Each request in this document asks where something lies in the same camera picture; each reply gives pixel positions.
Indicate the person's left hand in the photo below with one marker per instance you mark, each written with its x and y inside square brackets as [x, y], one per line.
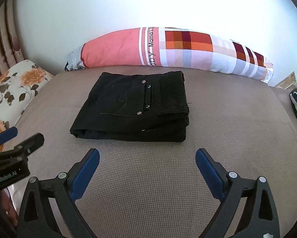
[8, 208]

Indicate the long pink plaid bolster pillow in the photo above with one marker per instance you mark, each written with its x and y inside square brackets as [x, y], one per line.
[170, 47]

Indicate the white floral orange pillow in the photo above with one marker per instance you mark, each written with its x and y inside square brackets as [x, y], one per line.
[18, 87]

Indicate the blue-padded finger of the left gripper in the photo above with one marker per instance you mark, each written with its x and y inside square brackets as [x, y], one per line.
[26, 147]
[8, 135]

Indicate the beige patterned curtain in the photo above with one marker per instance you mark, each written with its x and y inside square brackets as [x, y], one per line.
[10, 49]

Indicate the black pants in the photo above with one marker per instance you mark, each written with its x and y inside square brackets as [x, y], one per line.
[149, 108]

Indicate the beige mesh bed mat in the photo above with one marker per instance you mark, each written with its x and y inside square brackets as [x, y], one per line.
[154, 189]

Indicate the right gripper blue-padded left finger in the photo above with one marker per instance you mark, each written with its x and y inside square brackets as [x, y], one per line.
[36, 217]

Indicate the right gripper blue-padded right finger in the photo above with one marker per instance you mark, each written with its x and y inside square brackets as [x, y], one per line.
[259, 217]

